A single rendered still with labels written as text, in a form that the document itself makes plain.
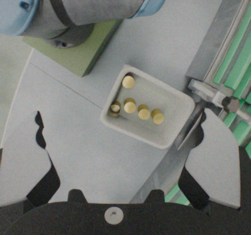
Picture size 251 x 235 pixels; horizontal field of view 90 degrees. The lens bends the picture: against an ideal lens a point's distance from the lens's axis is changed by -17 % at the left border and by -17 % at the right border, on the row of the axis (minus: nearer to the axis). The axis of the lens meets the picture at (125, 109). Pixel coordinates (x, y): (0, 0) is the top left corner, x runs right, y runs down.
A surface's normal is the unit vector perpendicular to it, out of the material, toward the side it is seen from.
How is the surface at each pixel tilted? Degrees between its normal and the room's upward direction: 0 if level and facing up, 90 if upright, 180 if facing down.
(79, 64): 2
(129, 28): 0
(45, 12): 48
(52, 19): 60
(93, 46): 2
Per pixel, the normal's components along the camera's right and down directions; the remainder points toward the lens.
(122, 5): 0.08, 0.98
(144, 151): -0.01, 0.33
